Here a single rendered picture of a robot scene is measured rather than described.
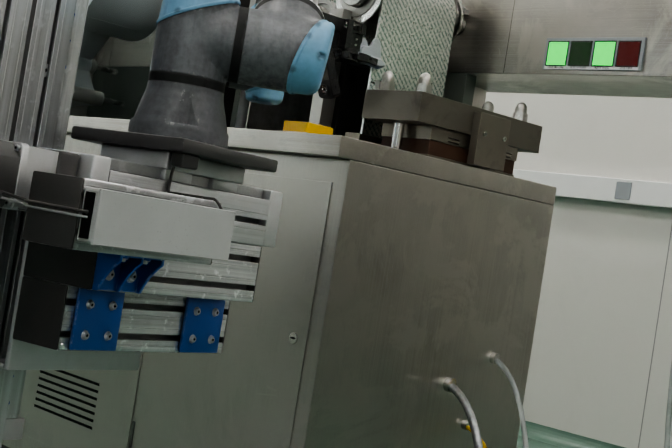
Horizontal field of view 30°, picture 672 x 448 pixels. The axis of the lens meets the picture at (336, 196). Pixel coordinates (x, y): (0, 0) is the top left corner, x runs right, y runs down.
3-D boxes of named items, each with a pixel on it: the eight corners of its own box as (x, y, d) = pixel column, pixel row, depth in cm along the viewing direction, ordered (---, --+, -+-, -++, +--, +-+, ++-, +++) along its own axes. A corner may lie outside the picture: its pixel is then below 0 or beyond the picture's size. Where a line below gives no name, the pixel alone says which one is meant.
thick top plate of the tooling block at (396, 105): (361, 117, 260) (365, 88, 260) (482, 149, 288) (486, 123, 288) (417, 120, 249) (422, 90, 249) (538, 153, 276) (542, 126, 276)
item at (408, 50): (365, 97, 266) (379, 11, 267) (438, 117, 283) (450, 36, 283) (367, 97, 266) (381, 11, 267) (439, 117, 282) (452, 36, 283)
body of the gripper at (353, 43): (370, 25, 260) (328, 11, 252) (363, 66, 260) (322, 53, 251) (344, 25, 265) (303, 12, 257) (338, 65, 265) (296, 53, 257)
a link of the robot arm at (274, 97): (226, 98, 250) (235, 44, 251) (282, 108, 251) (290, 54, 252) (227, 94, 242) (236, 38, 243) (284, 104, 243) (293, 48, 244)
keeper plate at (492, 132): (466, 163, 260) (474, 111, 260) (496, 170, 267) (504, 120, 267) (475, 164, 258) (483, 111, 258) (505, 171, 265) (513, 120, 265)
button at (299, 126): (281, 132, 242) (283, 119, 242) (308, 138, 247) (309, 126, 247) (305, 134, 237) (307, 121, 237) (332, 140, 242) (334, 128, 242)
